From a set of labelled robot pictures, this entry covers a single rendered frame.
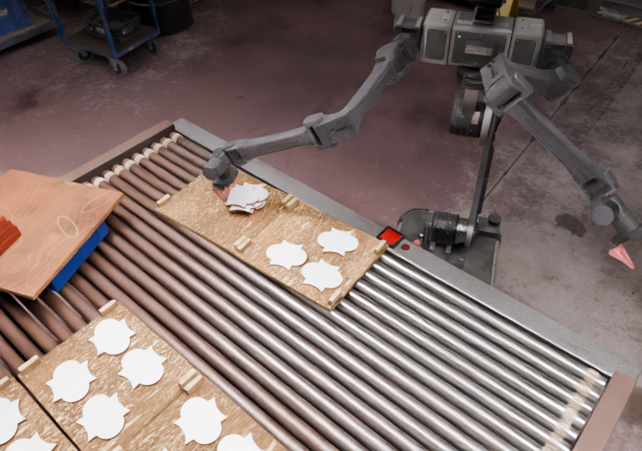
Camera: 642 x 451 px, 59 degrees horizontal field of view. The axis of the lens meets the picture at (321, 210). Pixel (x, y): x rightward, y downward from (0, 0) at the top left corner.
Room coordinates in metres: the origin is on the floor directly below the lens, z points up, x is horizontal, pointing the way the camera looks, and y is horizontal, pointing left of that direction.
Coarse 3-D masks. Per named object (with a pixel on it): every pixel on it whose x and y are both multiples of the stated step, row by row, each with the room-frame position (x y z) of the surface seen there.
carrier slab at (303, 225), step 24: (288, 216) 1.53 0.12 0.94; (312, 216) 1.53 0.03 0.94; (264, 240) 1.41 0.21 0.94; (288, 240) 1.41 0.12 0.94; (312, 240) 1.40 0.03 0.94; (360, 240) 1.40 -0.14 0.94; (264, 264) 1.30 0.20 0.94; (336, 264) 1.29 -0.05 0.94; (360, 264) 1.28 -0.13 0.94; (312, 288) 1.19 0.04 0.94; (336, 288) 1.18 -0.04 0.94
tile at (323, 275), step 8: (312, 264) 1.28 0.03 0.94; (320, 264) 1.28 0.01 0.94; (328, 264) 1.28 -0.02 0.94; (304, 272) 1.25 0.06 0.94; (312, 272) 1.25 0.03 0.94; (320, 272) 1.24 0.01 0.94; (328, 272) 1.24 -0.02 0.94; (336, 272) 1.24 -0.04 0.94; (312, 280) 1.21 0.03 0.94; (320, 280) 1.21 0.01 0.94; (328, 280) 1.21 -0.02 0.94; (336, 280) 1.21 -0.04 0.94; (320, 288) 1.18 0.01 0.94; (328, 288) 1.18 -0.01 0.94
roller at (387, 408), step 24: (120, 216) 1.59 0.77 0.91; (192, 264) 1.33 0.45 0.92; (216, 288) 1.23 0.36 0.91; (264, 312) 1.11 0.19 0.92; (288, 336) 1.02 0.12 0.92; (312, 360) 0.94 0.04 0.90; (360, 384) 0.84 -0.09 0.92; (384, 408) 0.77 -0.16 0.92; (408, 432) 0.71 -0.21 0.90; (432, 432) 0.70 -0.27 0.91
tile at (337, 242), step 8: (328, 232) 1.43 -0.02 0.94; (336, 232) 1.43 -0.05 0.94; (344, 232) 1.43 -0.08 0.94; (352, 232) 1.43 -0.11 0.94; (320, 240) 1.40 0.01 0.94; (328, 240) 1.39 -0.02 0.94; (336, 240) 1.39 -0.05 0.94; (344, 240) 1.39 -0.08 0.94; (352, 240) 1.39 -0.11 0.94; (328, 248) 1.35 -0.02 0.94; (336, 248) 1.35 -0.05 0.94; (344, 248) 1.35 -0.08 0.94; (352, 248) 1.35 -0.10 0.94
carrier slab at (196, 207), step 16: (240, 176) 1.78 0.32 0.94; (192, 192) 1.69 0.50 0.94; (208, 192) 1.68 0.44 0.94; (272, 192) 1.67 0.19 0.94; (160, 208) 1.60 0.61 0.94; (176, 208) 1.60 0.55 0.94; (192, 208) 1.59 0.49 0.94; (208, 208) 1.59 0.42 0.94; (224, 208) 1.59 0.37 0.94; (272, 208) 1.58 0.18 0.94; (192, 224) 1.51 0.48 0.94; (208, 224) 1.51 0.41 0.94; (224, 224) 1.50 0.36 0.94; (240, 224) 1.50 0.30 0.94; (256, 224) 1.50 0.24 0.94; (208, 240) 1.43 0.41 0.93; (224, 240) 1.42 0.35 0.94
